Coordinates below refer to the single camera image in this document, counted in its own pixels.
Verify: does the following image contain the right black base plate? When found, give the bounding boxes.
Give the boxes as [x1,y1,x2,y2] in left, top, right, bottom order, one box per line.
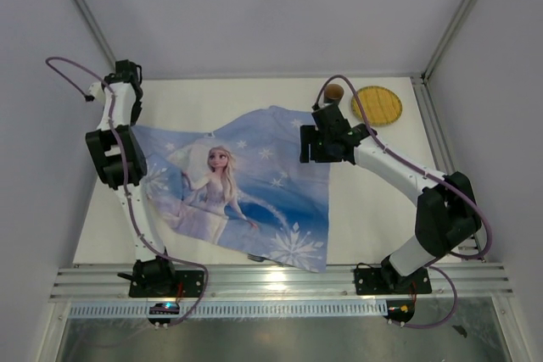
[354,267,433,295]

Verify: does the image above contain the blue pink Elsa cloth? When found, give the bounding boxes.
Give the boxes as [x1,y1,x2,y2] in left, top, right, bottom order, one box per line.
[134,106,330,272]

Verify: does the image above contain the yellow woven round plate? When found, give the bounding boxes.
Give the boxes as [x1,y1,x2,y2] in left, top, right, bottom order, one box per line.
[357,86,403,127]

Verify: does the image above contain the right aluminium side rail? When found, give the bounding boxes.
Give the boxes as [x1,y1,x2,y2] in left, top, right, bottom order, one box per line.
[411,75,487,262]

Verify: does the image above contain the white slotted cable duct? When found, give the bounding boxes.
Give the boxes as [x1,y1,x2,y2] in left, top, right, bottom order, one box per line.
[68,299,388,319]

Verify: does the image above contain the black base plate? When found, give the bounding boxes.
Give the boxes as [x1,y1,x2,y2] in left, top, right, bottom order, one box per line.
[128,270,204,298]
[354,267,433,295]

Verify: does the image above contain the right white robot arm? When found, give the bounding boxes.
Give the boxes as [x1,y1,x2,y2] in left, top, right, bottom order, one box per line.
[299,104,482,292]

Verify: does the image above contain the aluminium front rail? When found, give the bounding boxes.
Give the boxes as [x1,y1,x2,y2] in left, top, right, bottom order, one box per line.
[49,262,513,302]

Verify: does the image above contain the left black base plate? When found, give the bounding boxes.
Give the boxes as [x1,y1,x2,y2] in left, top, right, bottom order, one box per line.
[128,270,204,298]

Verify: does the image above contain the brown paper cup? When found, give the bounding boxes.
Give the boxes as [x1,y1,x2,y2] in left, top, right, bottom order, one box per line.
[323,83,344,105]

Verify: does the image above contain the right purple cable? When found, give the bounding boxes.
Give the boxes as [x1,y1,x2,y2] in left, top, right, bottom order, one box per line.
[312,75,495,329]

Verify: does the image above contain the purple cable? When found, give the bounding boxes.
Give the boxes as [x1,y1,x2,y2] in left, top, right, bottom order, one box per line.
[312,75,495,329]
[45,56,210,329]

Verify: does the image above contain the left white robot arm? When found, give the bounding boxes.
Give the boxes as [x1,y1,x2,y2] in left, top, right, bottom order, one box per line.
[85,59,178,296]

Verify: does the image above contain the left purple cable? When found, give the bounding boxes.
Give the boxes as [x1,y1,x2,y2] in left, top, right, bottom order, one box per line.
[45,56,210,329]

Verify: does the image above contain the dark teal plastic fork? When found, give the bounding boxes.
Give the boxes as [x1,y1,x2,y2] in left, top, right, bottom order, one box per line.
[247,253,266,263]

